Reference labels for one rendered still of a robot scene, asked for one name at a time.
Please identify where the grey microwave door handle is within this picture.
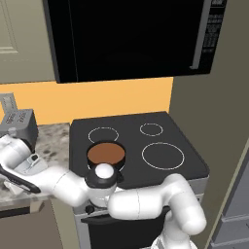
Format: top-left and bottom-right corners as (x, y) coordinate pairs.
(190, 0), (212, 71)

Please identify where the beige base cupboard door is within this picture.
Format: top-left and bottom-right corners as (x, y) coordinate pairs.
(0, 201), (63, 249)

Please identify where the grey drawer unit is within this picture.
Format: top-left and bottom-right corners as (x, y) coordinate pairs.
(209, 155), (249, 249)

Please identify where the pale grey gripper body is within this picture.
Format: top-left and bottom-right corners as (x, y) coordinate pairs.
(14, 158), (50, 177)

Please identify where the black microwave oven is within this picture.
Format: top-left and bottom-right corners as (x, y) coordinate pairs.
(42, 0), (229, 85)

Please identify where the black hob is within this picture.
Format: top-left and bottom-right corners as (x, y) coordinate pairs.
(68, 111), (210, 191)

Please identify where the black oven door handle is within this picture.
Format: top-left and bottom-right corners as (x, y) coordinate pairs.
(80, 206), (172, 226)

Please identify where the grey toaster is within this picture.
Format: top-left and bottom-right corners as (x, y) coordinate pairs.
(0, 108), (40, 154)

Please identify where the saucepan with hot chocolate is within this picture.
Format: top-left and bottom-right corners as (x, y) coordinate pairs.
(85, 140), (127, 173)

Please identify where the beige wall cupboard door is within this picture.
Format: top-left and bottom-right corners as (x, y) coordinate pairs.
(0, 0), (56, 85)

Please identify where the silver oven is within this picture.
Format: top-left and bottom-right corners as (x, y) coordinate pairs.
(73, 176), (209, 249)

